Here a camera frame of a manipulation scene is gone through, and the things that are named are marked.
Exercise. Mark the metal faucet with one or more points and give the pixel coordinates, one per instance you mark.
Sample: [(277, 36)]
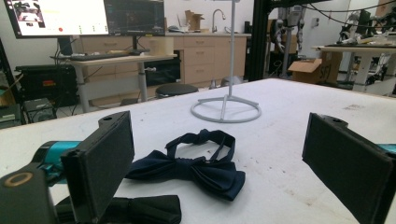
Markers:
[(214, 21)]

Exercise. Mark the black round stool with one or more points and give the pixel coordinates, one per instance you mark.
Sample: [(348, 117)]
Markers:
[(176, 89)]

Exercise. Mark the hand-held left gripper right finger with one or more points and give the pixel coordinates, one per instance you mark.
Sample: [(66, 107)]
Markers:
[(348, 168)]

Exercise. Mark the black keyboard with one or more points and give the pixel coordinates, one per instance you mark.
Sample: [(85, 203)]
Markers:
[(96, 57)]

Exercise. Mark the black bow tie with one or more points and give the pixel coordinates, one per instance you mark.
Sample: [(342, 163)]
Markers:
[(146, 210)]

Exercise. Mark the monitor with bright screen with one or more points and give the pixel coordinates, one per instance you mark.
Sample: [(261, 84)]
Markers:
[(62, 15)]

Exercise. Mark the beige cylinder roll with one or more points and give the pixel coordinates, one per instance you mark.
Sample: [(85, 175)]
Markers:
[(162, 46)]

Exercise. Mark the black equipment case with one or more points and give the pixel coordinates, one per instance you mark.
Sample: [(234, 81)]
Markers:
[(46, 84)]

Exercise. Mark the monitor with dark screen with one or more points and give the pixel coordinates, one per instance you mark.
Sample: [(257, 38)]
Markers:
[(134, 17)]

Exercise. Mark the white foam mat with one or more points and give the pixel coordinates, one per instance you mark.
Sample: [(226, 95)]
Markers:
[(280, 140)]

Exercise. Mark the navy bow tie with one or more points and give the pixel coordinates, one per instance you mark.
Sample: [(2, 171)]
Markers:
[(202, 174)]

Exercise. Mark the dark equipment box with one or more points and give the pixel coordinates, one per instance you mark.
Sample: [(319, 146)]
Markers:
[(40, 110)]

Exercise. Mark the large cardboard box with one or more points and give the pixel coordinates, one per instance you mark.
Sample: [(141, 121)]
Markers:
[(308, 70)]

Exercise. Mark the black metal frame post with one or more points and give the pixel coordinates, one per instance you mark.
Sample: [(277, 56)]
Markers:
[(260, 40)]

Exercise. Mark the light wooden desk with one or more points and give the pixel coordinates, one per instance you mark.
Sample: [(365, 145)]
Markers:
[(124, 59)]

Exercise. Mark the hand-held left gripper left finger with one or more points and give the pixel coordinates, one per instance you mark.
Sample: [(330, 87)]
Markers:
[(99, 168)]

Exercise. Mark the white work table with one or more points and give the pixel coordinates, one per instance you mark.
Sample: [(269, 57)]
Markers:
[(361, 49)]

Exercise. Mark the beige cabinet row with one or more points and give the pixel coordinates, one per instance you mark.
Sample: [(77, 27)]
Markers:
[(202, 59)]

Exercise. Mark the small open cardboard box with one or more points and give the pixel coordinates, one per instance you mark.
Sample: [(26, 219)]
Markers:
[(193, 20)]

